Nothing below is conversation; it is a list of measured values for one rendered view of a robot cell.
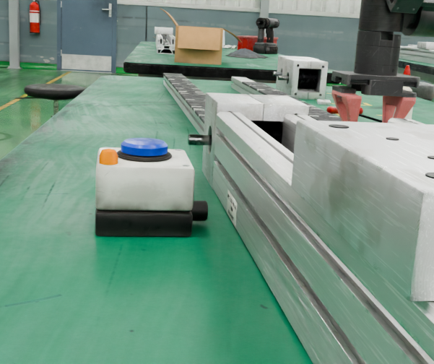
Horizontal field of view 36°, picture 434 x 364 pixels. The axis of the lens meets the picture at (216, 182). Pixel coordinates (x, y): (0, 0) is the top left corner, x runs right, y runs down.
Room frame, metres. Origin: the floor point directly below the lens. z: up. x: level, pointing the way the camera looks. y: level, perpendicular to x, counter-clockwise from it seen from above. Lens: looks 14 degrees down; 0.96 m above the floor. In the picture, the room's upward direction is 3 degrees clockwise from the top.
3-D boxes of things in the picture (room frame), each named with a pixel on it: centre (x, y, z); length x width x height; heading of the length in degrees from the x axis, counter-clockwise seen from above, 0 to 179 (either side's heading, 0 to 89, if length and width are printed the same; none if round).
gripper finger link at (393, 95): (0.90, -0.22, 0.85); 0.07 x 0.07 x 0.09; 9
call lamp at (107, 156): (0.52, 0.09, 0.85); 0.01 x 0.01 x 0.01
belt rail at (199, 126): (1.37, 0.07, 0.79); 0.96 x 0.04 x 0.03; 9
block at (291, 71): (1.71, -0.20, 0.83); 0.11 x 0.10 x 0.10; 100
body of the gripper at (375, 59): (0.90, -0.20, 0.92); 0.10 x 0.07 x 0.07; 99
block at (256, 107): (0.74, -0.03, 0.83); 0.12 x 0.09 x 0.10; 99
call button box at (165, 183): (0.56, 0.06, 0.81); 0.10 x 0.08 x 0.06; 99
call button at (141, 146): (0.56, 0.06, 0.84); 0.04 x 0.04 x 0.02
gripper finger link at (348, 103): (0.90, -0.19, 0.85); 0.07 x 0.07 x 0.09; 9
